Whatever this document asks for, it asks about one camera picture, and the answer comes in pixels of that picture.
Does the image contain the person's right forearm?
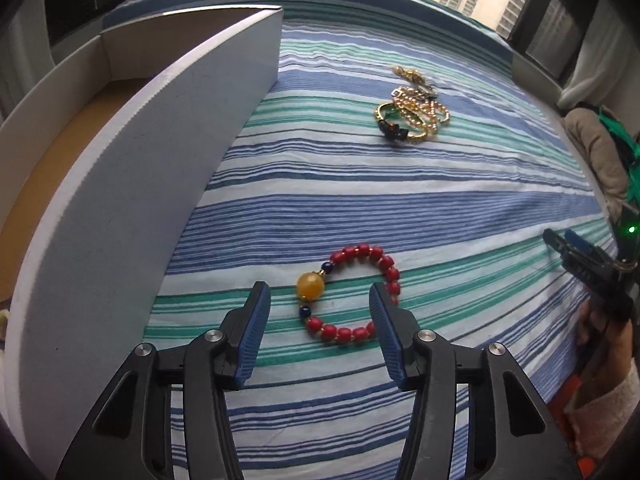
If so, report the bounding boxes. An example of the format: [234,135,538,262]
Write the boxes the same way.
[565,332,640,461]

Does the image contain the white curtain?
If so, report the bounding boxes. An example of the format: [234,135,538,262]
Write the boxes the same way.
[557,0,640,111]

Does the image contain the striped blue green bedsheet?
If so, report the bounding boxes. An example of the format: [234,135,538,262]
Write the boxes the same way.
[102,0,621,471]

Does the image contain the gold pendant necklace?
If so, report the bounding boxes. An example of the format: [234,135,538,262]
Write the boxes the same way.
[392,65,438,98]

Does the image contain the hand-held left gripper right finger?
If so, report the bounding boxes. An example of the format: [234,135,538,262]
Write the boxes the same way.
[368,281,583,480]

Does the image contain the gold chain bracelet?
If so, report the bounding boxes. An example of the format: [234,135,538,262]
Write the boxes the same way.
[390,87,453,133]

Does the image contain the person's right hand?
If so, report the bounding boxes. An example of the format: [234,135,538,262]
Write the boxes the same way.
[575,302,637,361]

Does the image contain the gold bangle with black stones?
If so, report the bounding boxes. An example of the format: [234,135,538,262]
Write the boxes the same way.
[374,101,441,147]

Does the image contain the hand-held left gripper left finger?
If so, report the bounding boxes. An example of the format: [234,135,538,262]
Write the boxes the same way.
[55,280,273,480]

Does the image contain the grey cardboard box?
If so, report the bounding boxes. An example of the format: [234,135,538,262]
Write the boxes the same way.
[0,5,284,480]

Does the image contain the red bead bracelet amber bead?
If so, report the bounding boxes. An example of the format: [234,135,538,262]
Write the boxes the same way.
[296,243,402,343]

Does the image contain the green cloth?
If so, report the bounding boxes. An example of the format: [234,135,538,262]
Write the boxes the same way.
[595,107,640,171]

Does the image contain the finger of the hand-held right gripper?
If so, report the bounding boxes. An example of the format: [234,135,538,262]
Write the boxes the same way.
[542,228,593,283]
[564,229,615,267]

